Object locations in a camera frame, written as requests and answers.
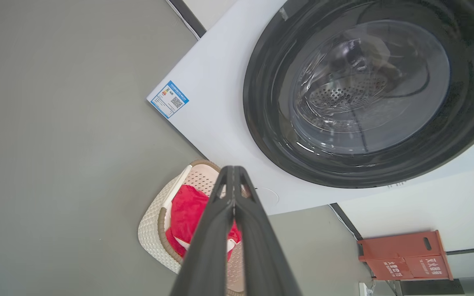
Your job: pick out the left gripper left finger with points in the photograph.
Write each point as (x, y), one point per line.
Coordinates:
(210, 246)

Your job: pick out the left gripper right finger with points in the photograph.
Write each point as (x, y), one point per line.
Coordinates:
(261, 255)

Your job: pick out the cream perforated laundry basket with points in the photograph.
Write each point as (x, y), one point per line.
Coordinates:
(152, 234)

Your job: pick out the red garment with white trim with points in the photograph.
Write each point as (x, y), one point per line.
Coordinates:
(187, 213)

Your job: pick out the round white filter cover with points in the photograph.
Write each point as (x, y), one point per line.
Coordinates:
(270, 196)

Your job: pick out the orange-red fire equipment box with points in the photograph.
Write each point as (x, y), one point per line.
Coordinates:
(405, 255)

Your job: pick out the white front-load washing machine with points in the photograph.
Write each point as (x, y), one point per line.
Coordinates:
(220, 102)

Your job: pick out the black round glass washer door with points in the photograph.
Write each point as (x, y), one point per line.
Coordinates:
(261, 102)

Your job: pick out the blue energy label sticker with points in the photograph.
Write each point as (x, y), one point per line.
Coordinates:
(169, 99)

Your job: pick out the grey washer door latch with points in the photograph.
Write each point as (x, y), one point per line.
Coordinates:
(283, 14)

